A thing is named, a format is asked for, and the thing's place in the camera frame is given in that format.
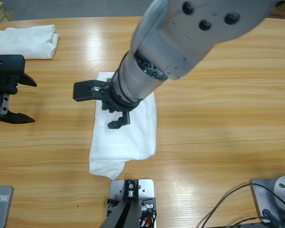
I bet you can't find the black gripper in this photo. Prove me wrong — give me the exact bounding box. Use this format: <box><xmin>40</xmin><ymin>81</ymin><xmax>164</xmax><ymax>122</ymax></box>
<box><xmin>101</xmin><ymin>94</ymin><xmax>140</xmax><ymax>130</ymax></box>
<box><xmin>0</xmin><ymin>70</ymin><xmax>38</xmax><ymax>125</ymax></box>

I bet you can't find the white T-shirt with black print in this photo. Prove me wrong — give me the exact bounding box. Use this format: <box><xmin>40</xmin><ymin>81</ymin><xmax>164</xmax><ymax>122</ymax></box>
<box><xmin>88</xmin><ymin>72</ymin><xmax>157</xmax><ymax>181</ymax></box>

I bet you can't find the white mounting block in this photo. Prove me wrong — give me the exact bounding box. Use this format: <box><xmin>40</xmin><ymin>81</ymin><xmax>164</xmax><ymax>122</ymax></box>
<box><xmin>109</xmin><ymin>179</ymin><xmax>157</xmax><ymax>228</ymax></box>

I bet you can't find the wooden pallet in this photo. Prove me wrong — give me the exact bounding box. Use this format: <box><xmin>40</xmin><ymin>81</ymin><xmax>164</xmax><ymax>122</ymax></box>
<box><xmin>0</xmin><ymin>1</ymin><xmax>15</xmax><ymax>23</ymax></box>

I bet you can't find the cardboard box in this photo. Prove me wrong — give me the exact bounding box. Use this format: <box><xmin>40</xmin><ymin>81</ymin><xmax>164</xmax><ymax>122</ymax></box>
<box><xmin>267</xmin><ymin>6</ymin><xmax>285</xmax><ymax>19</ymax></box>

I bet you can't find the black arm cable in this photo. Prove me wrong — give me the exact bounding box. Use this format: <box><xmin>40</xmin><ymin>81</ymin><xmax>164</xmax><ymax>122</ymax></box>
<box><xmin>110</xmin><ymin>53</ymin><xmax>138</xmax><ymax>105</ymax></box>

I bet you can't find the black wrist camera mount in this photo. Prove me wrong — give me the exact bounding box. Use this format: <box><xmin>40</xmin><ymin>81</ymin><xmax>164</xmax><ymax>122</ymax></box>
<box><xmin>0</xmin><ymin>54</ymin><xmax>26</xmax><ymax>75</ymax></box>

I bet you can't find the dark camera post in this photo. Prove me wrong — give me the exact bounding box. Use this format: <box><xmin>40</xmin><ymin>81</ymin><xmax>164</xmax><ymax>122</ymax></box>
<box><xmin>101</xmin><ymin>180</ymin><xmax>140</xmax><ymax>228</ymax></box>

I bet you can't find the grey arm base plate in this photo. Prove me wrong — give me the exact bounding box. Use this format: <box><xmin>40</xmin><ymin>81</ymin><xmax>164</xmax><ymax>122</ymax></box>
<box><xmin>250</xmin><ymin>175</ymin><xmax>285</xmax><ymax>225</ymax></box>
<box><xmin>0</xmin><ymin>185</ymin><xmax>14</xmax><ymax>228</ymax></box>

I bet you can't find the long black cable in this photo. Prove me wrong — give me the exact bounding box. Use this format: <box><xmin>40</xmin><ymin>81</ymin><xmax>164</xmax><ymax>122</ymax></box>
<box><xmin>201</xmin><ymin>182</ymin><xmax>285</xmax><ymax>228</ymax></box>

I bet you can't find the thin black cable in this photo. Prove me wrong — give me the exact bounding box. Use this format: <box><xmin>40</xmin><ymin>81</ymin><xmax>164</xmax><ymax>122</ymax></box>
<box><xmin>228</xmin><ymin>217</ymin><xmax>266</xmax><ymax>228</ymax></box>

